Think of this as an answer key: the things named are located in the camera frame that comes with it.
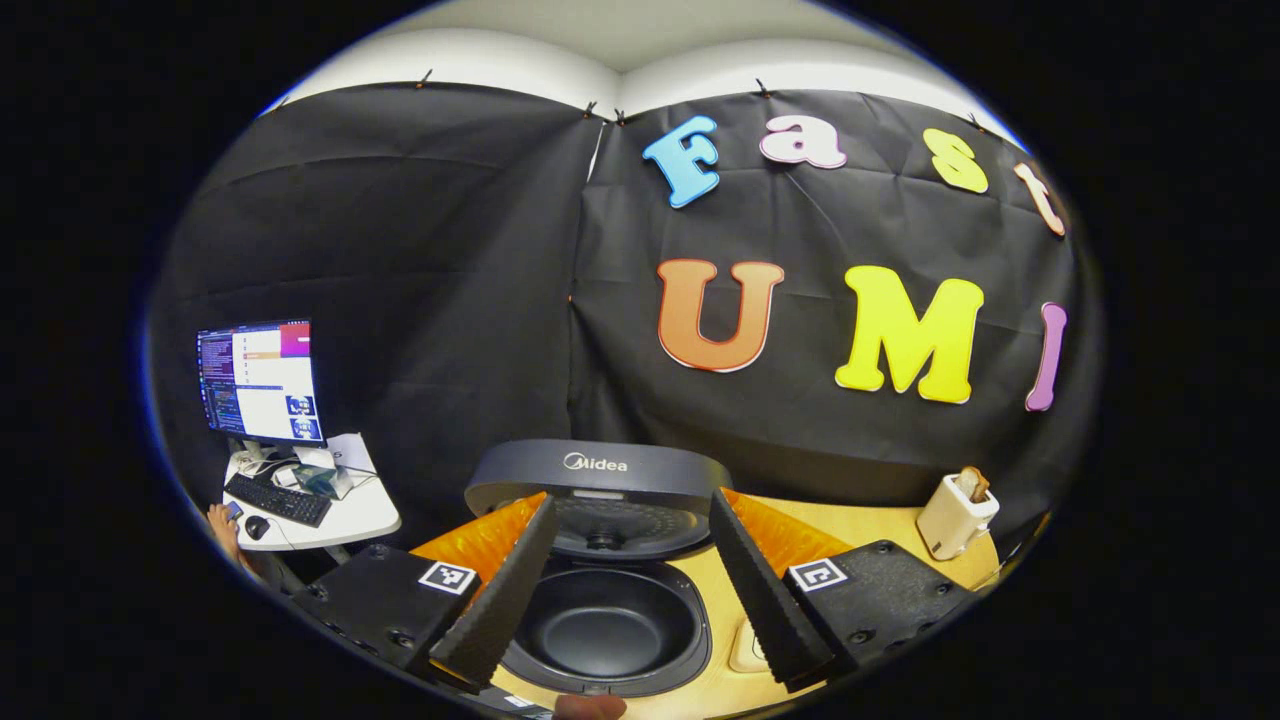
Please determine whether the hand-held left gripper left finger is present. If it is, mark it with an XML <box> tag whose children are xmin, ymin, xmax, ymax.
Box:
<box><xmin>290</xmin><ymin>492</ymin><xmax>559</xmax><ymax>695</ymax></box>

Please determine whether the computer monitor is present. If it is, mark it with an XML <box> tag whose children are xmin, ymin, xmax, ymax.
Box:
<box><xmin>196</xmin><ymin>319</ymin><xmax>327</xmax><ymax>449</ymax></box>

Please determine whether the white toaster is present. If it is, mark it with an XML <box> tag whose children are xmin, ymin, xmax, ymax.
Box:
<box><xmin>915</xmin><ymin>478</ymin><xmax>1001</xmax><ymax>562</ymax></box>

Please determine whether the black rice cooker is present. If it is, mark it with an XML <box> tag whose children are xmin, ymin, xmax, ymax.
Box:
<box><xmin>464</xmin><ymin>438</ymin><xmax>735</xmax><ymax>699</ymax></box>

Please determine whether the black backdrop cloth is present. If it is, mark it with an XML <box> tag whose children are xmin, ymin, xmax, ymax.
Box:
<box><xmin>150</xmin><ymin>80</ymin><xmax>1106</xmax><ymax>549</ymax></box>

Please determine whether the black keyboard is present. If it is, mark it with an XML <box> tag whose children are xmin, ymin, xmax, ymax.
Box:
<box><xmin>224</xmin><ymin>472</ymin><xmax>334</xmax><ymax>529</ymax></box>

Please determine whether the clear container of rice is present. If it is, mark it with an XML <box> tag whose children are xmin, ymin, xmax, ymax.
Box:
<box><xmin>727</xmin><ymin>618</ymin><xmax>772</xmax><ymax>674</ymax></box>

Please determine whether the white side table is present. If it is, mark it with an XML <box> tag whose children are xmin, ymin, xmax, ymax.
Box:
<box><xmin>222</xmin><ymin>432</ymin><xmax>403</xmax><ymax>554</ymax></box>

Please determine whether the green box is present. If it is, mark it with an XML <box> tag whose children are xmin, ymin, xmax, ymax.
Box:
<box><xmin>294</xmin><ymin>464</ymin><xmax>352</xmax><ymax>499</ymax></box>

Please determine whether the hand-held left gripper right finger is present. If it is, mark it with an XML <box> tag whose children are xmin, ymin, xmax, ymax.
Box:
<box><xmin>707</xmin><ymin>487</ymin><xmax>981</xmax><ymax>694</ymax></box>

